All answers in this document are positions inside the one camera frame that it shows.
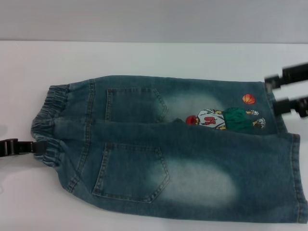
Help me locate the blue denim cartoon-print shorts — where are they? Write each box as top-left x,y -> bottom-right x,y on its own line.
30,74 -> 301,231

